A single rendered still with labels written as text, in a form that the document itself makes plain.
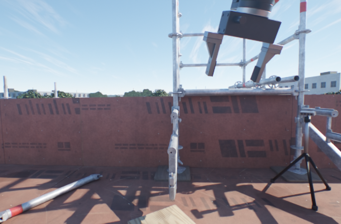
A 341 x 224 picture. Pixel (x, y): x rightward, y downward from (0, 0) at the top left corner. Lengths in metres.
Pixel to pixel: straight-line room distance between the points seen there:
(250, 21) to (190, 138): 1.42
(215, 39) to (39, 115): 2.03
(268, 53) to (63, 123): 1.93
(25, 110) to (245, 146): 2.24
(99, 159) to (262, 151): 1.61
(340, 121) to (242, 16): 1.94
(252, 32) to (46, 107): 2.03
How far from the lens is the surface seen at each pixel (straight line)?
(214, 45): 0.47
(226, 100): 1.78
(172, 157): 1.02
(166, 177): 1.60
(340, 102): 2.26
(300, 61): 1.92
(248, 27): 0.48
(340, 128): 2.29
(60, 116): 2.13
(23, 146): 2.45
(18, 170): 2.32
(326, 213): 1.49
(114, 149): 1.92
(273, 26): 0.51
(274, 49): 0.54
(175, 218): 1.15
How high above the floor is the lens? 0.68
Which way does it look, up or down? 4 degrees down
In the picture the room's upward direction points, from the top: 1 degrees counter-clockwise
